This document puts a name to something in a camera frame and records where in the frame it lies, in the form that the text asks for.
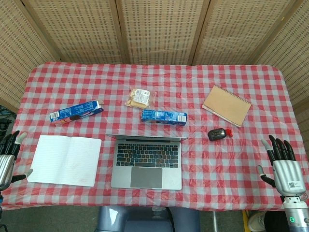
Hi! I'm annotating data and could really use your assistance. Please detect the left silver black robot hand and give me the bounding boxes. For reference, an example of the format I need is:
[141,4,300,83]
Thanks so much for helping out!
[0,130,34,191]

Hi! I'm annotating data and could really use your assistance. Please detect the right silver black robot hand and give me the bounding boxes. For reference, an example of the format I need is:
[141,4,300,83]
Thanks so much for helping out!
[257,134,305,196]

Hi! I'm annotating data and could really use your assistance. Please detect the silver laptop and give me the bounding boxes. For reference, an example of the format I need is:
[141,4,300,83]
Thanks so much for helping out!
[105,133,189,191]

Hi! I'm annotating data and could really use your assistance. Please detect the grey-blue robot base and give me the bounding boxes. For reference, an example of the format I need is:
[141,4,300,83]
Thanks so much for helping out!
[96,206,201,232]

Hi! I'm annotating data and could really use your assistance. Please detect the blue cookie box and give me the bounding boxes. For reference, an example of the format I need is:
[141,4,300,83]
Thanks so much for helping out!
[49,100,104,126]
[140,109,188,127]

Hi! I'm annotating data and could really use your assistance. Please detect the white shoe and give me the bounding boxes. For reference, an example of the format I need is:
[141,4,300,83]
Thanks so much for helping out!
[248,211,266,232]

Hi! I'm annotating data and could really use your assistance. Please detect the open white lined notebook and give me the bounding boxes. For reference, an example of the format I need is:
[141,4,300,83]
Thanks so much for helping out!
[27,135,102,188]

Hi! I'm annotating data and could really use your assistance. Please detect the red white checkered tablecloth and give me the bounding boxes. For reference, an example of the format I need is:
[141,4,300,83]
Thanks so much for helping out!
[0,62,309,213]

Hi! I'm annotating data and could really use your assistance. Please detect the brown spiral notebook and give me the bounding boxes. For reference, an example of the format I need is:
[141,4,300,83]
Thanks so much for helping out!
[201,85,253,128]

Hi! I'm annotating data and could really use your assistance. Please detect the clear bag of crackers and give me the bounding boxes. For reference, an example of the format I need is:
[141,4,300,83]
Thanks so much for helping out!
[124,88,157,111]

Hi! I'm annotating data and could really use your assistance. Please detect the black floor cables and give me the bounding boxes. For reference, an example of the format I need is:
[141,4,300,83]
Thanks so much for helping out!
[0,105,16,136]

